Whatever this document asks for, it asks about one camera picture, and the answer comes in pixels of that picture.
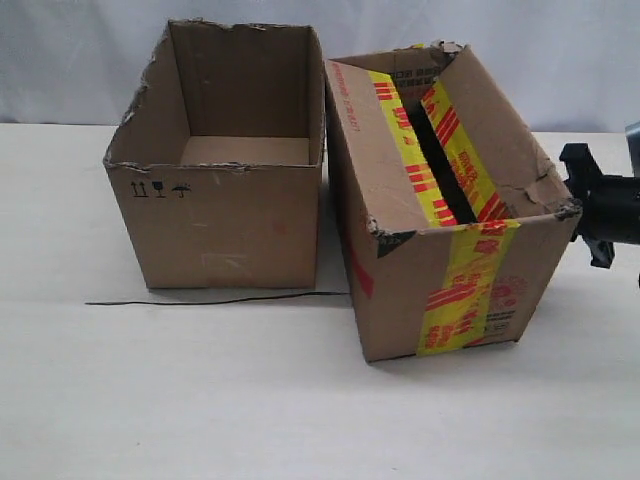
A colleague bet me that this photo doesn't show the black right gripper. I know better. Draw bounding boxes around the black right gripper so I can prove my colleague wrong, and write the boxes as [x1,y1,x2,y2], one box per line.
[559,143,639,269]

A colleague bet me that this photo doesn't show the taped cardboard box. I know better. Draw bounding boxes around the taped cardboard box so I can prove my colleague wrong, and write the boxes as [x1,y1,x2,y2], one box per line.
[325,41,582,362]

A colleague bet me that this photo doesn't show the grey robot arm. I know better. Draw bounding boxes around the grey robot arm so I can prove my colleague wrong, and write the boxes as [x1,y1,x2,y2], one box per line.
[559,123,639,269]

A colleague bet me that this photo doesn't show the open brown cardboard box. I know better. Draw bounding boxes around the open brown cardboard box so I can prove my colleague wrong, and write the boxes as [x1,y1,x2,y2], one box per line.
[103,19,325,289]

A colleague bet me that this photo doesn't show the thin black wire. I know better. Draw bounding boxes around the thin black wire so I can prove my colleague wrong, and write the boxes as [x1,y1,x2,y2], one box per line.
[84,291,351,306]

